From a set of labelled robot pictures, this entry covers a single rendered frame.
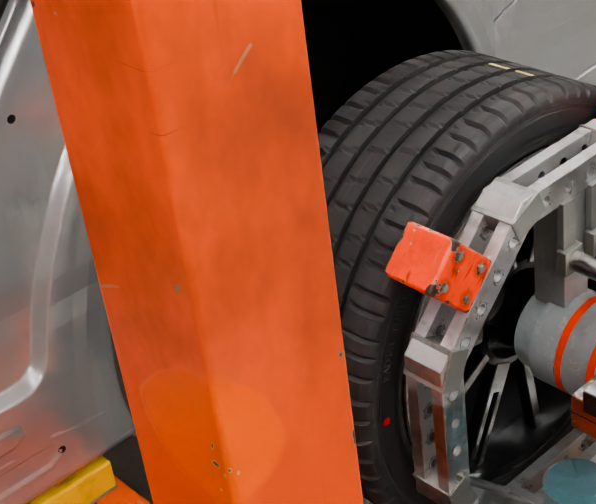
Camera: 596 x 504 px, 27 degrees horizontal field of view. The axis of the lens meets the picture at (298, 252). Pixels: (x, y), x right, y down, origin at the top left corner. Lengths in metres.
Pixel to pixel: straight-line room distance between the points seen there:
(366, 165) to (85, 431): 0.54
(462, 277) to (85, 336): 0.53
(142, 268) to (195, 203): 0.11
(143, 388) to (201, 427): 0.09
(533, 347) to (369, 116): 0.37
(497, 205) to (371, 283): 0.18
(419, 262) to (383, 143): 0.21
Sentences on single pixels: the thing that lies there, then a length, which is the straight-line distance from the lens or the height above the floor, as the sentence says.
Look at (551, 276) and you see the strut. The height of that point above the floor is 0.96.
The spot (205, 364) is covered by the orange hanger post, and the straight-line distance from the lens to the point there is 1.09.
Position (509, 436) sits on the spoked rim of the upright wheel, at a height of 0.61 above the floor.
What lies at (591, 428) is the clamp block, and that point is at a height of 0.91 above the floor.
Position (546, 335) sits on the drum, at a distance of 1.67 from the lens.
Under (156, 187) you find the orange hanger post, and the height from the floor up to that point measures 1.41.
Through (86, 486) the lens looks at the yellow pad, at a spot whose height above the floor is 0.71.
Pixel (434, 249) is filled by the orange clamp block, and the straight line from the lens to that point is 1.44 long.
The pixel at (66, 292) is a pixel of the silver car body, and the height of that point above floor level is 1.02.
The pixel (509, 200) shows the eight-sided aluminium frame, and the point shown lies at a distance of 1.51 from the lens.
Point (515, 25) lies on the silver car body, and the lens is 2.14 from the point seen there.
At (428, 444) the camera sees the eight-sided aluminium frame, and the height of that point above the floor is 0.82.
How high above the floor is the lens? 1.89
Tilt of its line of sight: 32 degrees down
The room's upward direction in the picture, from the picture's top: 8 degrees counter-clockwise
